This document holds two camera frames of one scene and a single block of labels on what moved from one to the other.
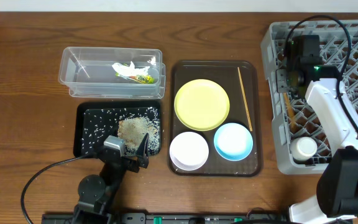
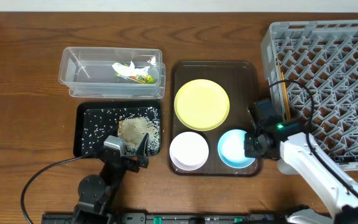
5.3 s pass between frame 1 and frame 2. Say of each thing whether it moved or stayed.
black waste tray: stayed
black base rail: stayed
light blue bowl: moved
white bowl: stayed
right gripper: moved
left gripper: stayed
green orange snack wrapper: stayed
